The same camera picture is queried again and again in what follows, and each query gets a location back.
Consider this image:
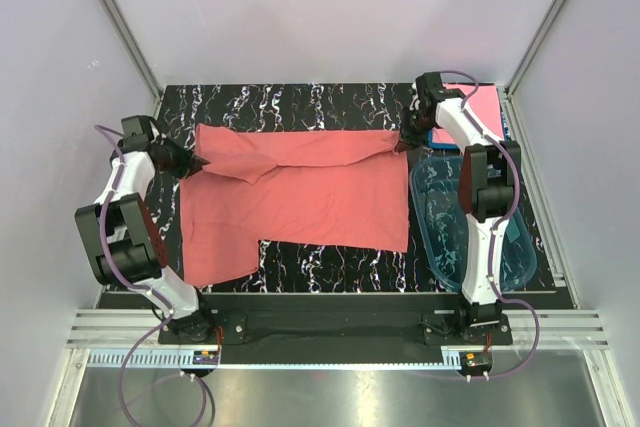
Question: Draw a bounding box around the coral red t shirt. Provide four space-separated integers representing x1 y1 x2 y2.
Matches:
179 124 409 287

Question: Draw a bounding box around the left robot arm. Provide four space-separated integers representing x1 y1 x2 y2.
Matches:
74 115 216 343

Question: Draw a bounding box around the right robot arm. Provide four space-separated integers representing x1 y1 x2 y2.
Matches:
395 71 521 344

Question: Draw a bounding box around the folded pink t shirt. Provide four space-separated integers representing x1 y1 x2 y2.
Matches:
432 82 504 146

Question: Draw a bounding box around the folded blue t shirt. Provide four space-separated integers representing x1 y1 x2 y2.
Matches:
427 111 506 150

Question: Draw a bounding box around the teal transparent plastic basket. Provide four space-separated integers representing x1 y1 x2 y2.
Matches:
409 155 537 292

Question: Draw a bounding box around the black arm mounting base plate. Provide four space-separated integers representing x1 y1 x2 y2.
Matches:
157 294 511 366

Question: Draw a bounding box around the left aluminium frame post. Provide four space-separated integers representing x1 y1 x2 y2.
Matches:
99 0 164 102

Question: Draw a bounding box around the aluminium frame post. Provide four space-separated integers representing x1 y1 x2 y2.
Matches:
504 0 570 96
99 0 164 102

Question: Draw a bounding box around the slotted cable duct rail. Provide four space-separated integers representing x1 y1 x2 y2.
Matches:
88 345 481 372

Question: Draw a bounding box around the right aluminium frame post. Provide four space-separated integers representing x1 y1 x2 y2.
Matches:
504 0 570 96

